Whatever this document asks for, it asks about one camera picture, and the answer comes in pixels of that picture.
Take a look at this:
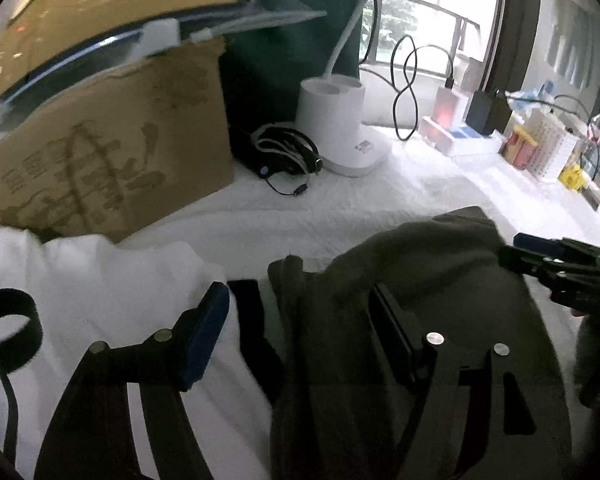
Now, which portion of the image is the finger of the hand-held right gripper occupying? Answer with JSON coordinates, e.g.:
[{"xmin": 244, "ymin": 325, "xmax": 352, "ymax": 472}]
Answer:
[
  {"xmin": 512, "ymin": 232, "xmax": 600, "ymax": 263},
  {"xmin": 497, "ymin": 245, "xmax": 556, "ymax": 277}
]

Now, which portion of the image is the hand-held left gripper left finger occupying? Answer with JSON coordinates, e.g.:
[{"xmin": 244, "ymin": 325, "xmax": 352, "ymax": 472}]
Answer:
[{"xmin": 32, "ymin": 281, "xmax": 231, "ymax": 480}]

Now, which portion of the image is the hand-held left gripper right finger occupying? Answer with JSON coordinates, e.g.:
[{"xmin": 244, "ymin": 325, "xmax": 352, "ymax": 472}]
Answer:
[{"xmin": 367, "ymin": 284, "xmax": 570, "ymax": 480}]

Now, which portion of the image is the olive green t-shirt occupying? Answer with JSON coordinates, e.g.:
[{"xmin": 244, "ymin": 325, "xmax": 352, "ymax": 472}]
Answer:
[{"xmin": 267, "ymin": 206, "xmax": 573, "ymax": 480}]

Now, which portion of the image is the person's right hand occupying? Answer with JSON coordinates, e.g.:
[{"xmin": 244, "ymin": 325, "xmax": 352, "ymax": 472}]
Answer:
[{"xmin": 570, "ymin": 307, "xmax": 600, "ymax": 411}]

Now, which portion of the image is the yellow duck snack bag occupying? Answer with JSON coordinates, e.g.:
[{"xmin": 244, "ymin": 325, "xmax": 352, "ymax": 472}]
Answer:
[{"xmin": 559, "ymin": 165, "xmax": 588, "ymax": 191}]

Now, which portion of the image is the white perforated plastic basket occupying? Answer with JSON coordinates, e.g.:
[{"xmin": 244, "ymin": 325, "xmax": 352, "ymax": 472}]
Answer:
[{"xmin": 522, "ymin": 110, "xmax": 578, "ymax": 182}]

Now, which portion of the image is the pink jar with yellow lid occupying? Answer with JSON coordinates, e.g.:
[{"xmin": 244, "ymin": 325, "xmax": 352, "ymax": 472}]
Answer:
[{"xmin": 500, "ymin": 125, "xmax": 540, "ymax": 168}]

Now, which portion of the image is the white power strip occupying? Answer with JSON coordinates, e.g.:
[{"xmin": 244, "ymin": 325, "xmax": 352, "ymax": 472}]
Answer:
[{"xmin": 419, "ymin": 116, "xmax": 506, "ymax": 157}]

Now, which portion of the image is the white textured table cloth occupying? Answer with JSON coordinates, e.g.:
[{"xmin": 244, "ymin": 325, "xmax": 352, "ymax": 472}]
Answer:
[{"xmin": 0, "ymin": 125, "xmax": 600, "ymax": 480}]

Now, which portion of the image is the black charger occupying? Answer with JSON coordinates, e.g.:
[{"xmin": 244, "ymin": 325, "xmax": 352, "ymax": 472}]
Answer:
[{"xmin": 466, "ymin": 89, "xmax": 512, "ymax": 136}]

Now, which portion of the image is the white charger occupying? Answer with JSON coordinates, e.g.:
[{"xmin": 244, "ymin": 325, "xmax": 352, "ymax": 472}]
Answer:
[{"xmin": 432, "ymin": 85, "xmax": 468, "ymax": 128}]

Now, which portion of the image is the brown cardboard box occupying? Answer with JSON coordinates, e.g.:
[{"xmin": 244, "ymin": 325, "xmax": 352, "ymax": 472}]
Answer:
[{"xmin": 0, "ymin": 35, "xmax": 236, "ymax": 243}]

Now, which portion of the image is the balcony railing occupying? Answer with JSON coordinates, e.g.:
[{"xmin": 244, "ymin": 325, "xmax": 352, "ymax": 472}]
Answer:
[{"xmin": 362, "ymin": 0, "xmax": 481, "ymax": 78}]

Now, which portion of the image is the white desk lamp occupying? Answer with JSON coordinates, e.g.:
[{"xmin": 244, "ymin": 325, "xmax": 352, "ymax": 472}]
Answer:
[{"xmin": 295, "ymin": 0, "xmax": 398, "ymax": 178}]

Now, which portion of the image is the teal fabric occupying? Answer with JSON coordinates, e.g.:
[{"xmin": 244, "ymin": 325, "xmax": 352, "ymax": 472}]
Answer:
[{"xmin": 219, "ymin": 0, "xmax": 366, "ymax": 161}]

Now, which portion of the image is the yellow board in plastic wrap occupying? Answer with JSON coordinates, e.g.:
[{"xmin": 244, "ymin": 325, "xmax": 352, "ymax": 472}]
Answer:
[{"xmin": 0, "ymin": 0, "xmax": 328, "ymax": 133}]

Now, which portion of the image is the tablet with yellow screen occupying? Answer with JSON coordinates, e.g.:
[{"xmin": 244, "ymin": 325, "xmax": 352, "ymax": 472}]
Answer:
[{"xmin": 0, "ymin": 0, "xmax": 253, "ymax": 101}]

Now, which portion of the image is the flat black strap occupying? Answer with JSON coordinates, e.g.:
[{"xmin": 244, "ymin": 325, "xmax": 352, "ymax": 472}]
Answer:
[{"xmin": 227, "ymin": 279, "xmax": 287, "ymax": 403}]

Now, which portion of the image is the looped black charging cable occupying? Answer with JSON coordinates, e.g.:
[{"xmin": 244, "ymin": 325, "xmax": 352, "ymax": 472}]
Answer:
[{"xmin": 391, "ymin": 34, "xmax": 456, "ymax": 142}]

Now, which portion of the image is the coiled black cable bundle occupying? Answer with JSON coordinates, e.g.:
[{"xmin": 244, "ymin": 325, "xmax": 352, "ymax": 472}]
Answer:
[{"xmin": 230, "ymin": 122, "xmax": 326, "ymax": 197}]

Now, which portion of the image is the black velcro loop strap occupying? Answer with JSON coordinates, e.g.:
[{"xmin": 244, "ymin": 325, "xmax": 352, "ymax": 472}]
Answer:
[{"xmin": 0, "ymin": 289, "xmax": 43, "ymax": 466}]

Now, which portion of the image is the black window post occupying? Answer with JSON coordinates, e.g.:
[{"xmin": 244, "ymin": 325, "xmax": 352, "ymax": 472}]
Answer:
[{"xmin": 480, "ymin": 0, "xmax": 546, "ymax": 106}]

